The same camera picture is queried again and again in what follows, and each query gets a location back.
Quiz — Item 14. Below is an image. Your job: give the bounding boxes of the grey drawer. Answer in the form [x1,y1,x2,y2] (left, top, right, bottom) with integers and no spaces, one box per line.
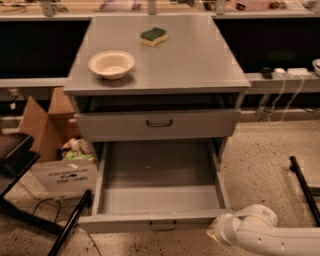
[79,140,231,233]
[75,109,240,142]

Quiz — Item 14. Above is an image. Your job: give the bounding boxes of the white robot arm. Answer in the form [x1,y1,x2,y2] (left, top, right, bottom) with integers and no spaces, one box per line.
[207,204,320,256]

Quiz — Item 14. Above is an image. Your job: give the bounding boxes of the grey top drawer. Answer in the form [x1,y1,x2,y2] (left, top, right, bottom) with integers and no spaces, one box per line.
[75,109,240,142]

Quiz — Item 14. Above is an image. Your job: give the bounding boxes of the grey drawer cabinet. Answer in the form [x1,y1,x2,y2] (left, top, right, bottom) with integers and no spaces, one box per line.
[65,14,250,157]

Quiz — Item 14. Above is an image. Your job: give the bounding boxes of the black stand leg right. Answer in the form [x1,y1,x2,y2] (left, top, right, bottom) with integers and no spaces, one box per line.
[289,156,320,227]

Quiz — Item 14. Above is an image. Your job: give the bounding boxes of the open cardboard box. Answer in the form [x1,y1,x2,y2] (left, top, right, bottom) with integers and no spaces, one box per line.
[19,87,98,198]

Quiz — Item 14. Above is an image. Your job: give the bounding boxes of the colourful toys in box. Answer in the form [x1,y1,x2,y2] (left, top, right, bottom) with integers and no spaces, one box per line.
[57,138,94,163]

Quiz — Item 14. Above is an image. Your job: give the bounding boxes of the black small device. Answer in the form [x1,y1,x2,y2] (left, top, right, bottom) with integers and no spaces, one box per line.
[261,67,273,79]

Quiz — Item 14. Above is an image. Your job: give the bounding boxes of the white power adapter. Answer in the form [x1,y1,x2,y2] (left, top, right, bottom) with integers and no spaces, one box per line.
[274,68,286,75]

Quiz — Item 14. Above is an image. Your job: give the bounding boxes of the white power strip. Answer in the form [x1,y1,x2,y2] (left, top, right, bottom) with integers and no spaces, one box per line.
[287,68,312,79]

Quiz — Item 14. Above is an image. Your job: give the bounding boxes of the white paper bowl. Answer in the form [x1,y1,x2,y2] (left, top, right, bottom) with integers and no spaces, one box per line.
[88,50,135,80]

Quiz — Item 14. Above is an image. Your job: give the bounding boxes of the green yellow sponge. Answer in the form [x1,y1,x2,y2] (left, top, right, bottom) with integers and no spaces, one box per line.
[140,27,168,47]

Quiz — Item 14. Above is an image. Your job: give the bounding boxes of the black stand left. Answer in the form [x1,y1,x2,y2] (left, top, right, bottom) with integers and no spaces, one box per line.
[0,133,92,256]

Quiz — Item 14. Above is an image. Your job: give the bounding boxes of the black cable on floor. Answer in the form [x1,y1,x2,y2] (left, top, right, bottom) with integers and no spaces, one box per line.
[6,164,102,256]

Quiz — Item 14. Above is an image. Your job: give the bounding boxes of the white charger cable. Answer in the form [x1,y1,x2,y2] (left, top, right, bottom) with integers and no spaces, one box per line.
[268,73,306,122]

